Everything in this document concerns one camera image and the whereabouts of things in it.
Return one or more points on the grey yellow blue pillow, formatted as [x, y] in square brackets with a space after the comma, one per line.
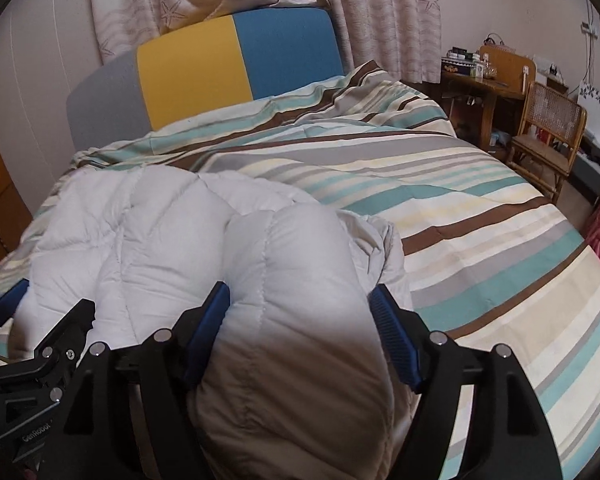
[195, 70]

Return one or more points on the glass jar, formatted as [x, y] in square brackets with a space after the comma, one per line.
[487, 70]

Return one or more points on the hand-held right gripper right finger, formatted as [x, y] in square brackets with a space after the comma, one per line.
[391, 331]

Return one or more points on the pale patterned curtain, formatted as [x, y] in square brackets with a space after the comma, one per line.
[380, 10]

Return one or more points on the striped bed blanket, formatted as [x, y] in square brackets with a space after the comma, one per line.
[430, 200]

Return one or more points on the white leaf print cloth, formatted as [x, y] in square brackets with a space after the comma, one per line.
[597, 94]

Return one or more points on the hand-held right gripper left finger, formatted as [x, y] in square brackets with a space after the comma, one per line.
[210, 320]

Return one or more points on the wooden rattan chair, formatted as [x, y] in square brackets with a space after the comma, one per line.
[550, 135]

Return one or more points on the wooden desk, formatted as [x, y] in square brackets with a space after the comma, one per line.
[485, 92]

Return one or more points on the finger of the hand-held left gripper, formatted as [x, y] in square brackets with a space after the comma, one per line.
[65, 327]
[10, 300]

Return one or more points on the white puffer jacket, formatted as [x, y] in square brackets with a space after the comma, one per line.
[155, 240]

